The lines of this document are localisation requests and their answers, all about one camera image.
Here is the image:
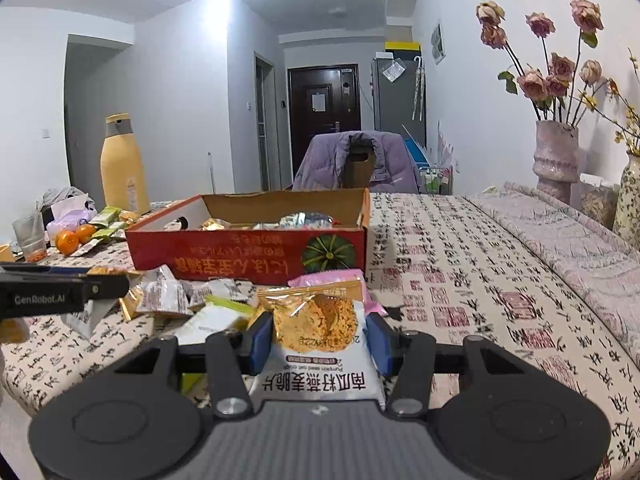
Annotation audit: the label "white oat crisp packet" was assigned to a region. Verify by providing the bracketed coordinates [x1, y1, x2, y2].
[247, 282, 386, 408]

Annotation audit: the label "bunch of dried pink roses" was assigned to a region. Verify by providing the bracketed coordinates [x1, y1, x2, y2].
[475, 0, 606, 123]

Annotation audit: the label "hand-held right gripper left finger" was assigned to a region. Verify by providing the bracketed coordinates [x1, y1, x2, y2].
[120, 316, 274, 420]

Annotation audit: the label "yellow bottle grey cap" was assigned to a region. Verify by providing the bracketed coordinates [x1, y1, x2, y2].
[100, 113, 151, 216]

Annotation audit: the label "clear plastic cup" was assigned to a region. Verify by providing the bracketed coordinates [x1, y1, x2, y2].
[12, 212, 48, 263]

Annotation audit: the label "pink quilted cloth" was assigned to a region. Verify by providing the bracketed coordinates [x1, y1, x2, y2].
[467, 182, 640, 348]

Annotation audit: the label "yellow box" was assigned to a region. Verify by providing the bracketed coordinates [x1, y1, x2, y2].
[385, 40, 422, 58]

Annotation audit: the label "glass storage jar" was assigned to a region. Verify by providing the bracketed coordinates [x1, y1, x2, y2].
[579, 172, 621, 231]

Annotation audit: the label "golden snack packet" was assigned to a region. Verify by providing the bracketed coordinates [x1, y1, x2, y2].
[119, 287, 151, 321]

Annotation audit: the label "blue colourful snack packet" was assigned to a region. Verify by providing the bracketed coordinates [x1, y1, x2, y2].
[277, 211, 341, 228]

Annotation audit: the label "wall picture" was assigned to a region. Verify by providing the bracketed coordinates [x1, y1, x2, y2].
[431, 22, 447, 66]

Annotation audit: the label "white red snack packet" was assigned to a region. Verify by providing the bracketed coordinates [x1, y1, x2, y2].
[67, 240, 108, 257]

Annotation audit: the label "interior door frame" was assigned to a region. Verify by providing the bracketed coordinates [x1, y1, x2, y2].
[254, 51, 281, 193]

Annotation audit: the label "yellow flower branches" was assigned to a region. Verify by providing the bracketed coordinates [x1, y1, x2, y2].
[580, 47, 640, 158]

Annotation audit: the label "dark entrance door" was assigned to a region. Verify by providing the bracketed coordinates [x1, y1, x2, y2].
[287, 64, 362, 191]

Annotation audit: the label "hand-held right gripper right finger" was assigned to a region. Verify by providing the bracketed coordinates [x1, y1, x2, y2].
[366, 312, 523, 420]

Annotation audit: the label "green white snack bar packet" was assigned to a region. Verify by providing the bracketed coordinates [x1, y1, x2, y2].
[175, 295, 257, 348]

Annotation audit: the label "pink ceramic vase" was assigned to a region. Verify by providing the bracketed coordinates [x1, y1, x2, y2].
[531, 121, 580, 206]

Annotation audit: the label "white folded umbrella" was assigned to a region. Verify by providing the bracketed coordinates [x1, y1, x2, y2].
[411, 57, 426, 121]

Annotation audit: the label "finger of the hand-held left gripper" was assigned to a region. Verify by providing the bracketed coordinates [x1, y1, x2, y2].
[0, 263, 92, 277]
[82, 275, 130, 302]

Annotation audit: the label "grey cloth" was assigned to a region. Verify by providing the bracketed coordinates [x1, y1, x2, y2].
[42, 186, 96, 211]

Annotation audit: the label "pink snack packet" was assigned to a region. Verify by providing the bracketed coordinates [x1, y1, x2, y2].
[287, 269, 388, 318]

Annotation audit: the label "red cardboard box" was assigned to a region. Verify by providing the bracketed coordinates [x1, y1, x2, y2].
[125, 187, 371, 286]

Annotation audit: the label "blue board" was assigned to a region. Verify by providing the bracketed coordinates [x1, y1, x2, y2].
[402, 125, 431, 168]

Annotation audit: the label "floral patterned vase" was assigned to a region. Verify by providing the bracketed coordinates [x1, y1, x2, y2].
[612, 152, 640, 251]

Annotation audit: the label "purple tissue pack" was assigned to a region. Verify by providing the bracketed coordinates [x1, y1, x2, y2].
[47, 195, 98, 243]

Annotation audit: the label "storage rack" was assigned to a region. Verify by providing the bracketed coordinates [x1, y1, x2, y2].
[419, 165, 456, 196]

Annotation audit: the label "wooden chair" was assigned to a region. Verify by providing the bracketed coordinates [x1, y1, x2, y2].
[342, 147, 377, 190]

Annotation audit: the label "purple jacket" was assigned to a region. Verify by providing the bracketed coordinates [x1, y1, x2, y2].
[292, 131, 421, 193]

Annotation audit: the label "grey refrigerator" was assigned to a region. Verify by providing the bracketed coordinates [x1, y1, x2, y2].
[371, 55, 427, 133]

